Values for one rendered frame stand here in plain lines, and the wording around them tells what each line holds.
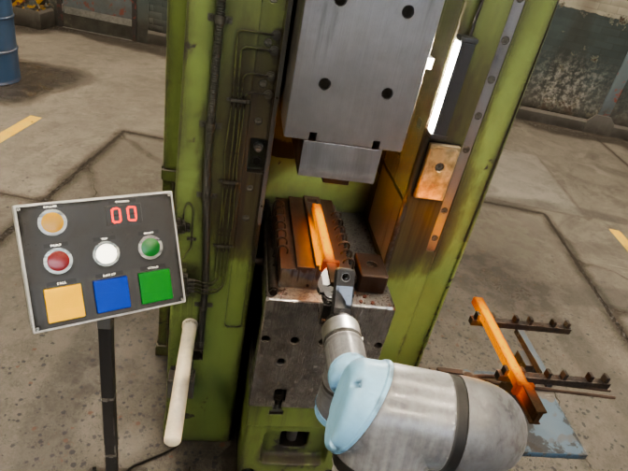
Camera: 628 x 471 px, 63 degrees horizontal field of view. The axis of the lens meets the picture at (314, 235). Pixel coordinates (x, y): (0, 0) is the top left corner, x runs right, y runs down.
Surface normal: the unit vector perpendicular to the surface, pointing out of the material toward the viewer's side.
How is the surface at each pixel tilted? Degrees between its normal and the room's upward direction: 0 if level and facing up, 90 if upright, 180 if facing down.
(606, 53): 90
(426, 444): 73
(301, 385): 90
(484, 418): 36
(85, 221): 60
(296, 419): 90
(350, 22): 90
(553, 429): 0
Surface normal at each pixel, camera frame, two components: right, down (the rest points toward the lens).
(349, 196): 0.10, 0.54
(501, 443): 0.52, 0.08
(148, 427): 0.18, -0.84
